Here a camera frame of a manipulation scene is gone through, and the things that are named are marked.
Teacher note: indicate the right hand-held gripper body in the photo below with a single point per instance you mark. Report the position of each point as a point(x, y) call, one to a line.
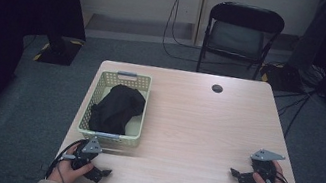
point(264, 167)

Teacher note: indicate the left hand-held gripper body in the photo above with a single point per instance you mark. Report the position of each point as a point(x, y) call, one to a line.
point(85, 155)

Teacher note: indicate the pale green plastic basket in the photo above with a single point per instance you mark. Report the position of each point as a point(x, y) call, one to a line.
point(134, 127)

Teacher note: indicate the black cloth garment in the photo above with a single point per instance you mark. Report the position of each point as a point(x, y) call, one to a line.
point(117, 107)

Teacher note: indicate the person's left hand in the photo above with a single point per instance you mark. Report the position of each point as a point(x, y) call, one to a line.
point(68, 173)

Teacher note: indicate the black tripod legs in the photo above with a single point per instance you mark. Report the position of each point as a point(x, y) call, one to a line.
point(296, 110)

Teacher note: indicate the black table grommet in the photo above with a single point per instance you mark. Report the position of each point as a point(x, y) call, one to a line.
point(217, 88)

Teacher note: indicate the black box with yellow stripes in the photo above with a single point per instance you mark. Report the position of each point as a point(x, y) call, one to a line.
point(283, 77)

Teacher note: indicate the black stand base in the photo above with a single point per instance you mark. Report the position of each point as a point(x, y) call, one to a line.
point(59, 51)

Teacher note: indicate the grey hanging cloth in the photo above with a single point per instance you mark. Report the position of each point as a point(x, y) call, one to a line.
point(311, 33)

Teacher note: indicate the black folding chair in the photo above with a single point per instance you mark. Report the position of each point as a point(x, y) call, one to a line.
point(246, 18)

